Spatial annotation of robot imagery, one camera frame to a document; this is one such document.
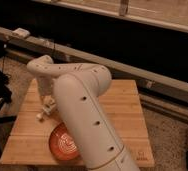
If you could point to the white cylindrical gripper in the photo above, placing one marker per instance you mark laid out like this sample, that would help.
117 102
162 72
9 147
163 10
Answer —
45 89

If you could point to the small white bottle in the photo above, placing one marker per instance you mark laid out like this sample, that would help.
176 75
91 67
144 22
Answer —
47 109

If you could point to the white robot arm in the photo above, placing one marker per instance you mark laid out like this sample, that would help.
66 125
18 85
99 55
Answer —
76 88

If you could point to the orange ceramic bowl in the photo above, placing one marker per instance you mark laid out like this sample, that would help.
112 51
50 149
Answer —
61 144

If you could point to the wooden table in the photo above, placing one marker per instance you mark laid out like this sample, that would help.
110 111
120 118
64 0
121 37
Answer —
28 140

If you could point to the white box on ledge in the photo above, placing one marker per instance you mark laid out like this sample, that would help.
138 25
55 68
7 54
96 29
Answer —
21 33

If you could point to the long wooden ledge beam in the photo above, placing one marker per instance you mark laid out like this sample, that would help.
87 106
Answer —
145 79

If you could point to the wooden upper shelf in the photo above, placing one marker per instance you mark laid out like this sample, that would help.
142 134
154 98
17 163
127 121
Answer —
171 14

